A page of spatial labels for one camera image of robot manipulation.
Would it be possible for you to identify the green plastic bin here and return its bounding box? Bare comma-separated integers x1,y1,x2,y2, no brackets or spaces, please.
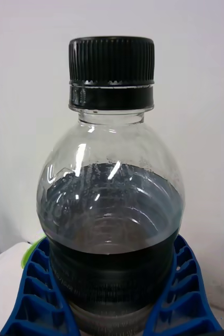
21,235,46,269

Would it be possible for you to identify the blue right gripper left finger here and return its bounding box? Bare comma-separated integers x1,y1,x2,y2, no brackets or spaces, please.
0,236,81,336

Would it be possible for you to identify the dark liquid bottle black cap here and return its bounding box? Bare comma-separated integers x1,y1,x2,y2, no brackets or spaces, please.
37,36,186,336

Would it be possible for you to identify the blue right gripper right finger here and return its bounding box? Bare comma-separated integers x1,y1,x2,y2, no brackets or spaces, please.
143,235,224,336

